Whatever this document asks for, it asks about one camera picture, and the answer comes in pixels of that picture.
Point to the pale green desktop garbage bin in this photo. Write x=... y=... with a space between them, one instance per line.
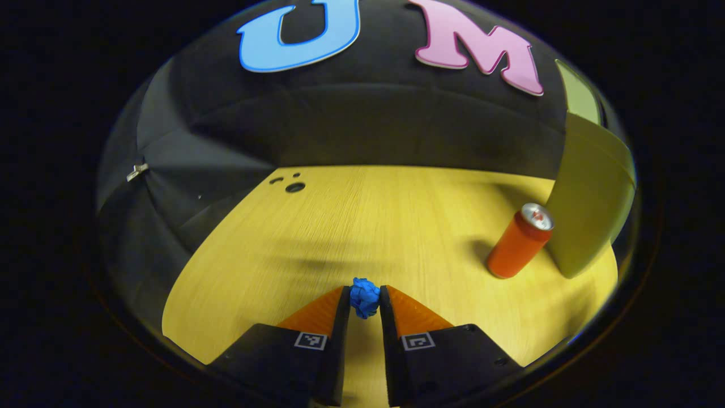
x=589 y=192

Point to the blue paper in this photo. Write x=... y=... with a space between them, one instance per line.
x=364 y=297

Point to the white cloth clip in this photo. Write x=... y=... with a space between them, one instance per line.
x=137 y=171

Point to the black backdrop cloth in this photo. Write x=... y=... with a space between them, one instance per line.
x=368 y=113

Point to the wooden desktop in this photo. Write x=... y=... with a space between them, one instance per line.
x=368 y=226

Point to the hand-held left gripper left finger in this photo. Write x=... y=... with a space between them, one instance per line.
x=340 y=351

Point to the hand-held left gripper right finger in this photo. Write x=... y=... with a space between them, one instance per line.
x=388 y=351

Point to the orange pop can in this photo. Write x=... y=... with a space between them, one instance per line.
x=515 y=246

